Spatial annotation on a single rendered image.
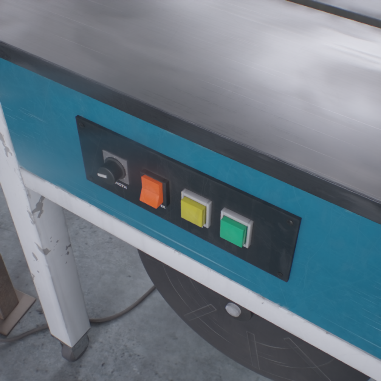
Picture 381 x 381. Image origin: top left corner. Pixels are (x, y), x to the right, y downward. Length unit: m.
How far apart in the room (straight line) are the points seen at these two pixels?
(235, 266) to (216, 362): 0.60
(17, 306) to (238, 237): 0.82
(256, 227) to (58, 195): 0.29
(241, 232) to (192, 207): 0.05
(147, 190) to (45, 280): 0.42
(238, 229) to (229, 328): 0.54
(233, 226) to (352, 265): 0.11
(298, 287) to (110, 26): 0.32
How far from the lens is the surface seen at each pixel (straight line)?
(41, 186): 0.74
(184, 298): 1.05
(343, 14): 0.67
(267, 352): 1.02
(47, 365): 1.20
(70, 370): 1.18
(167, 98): 0.51
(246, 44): 0.58
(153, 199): 0.56
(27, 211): 0.82
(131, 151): 0.56
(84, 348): 1.16
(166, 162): 0.53
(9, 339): 1.24
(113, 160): 0.58
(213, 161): 0.50
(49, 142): 0.66
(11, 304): 1.26
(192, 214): 0.53
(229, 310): 0.91
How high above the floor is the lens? 1.03
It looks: 45 degrees down
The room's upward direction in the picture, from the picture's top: straight up
